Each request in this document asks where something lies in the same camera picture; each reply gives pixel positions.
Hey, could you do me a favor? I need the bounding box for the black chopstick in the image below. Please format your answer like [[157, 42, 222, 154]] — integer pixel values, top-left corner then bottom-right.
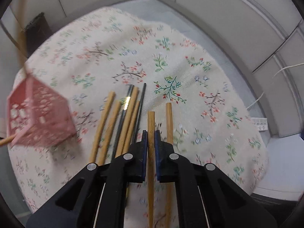
[[131, 83, 146, 143], [111, 84, 134, 160]]

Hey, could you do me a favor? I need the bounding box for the white power strip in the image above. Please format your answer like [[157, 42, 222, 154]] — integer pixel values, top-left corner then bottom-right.
[[251, 117, 268, 131]]

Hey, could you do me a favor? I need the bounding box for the pink perforated utensil holder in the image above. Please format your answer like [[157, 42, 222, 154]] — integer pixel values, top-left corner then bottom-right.
[[6, 75, 77, 147]]

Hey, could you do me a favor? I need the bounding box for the floral tablecloth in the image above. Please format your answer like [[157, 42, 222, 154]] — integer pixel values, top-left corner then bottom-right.
[[9, 7, 268, 212]]

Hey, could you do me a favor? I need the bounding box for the dark brown trash bin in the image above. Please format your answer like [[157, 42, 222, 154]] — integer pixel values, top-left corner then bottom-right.
[[24, 12, 52, 57]]

